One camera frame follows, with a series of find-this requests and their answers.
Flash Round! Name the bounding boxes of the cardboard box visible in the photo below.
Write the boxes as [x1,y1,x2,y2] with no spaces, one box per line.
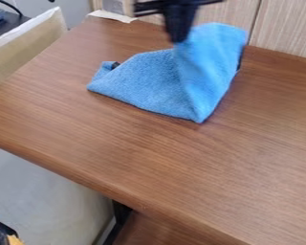
[0,6,69,92]

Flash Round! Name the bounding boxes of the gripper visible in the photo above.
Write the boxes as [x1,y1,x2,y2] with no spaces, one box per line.
[132,0,227,44]

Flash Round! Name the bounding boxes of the blue cloth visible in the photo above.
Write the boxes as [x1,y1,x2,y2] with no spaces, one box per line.
[86,22,250,124]

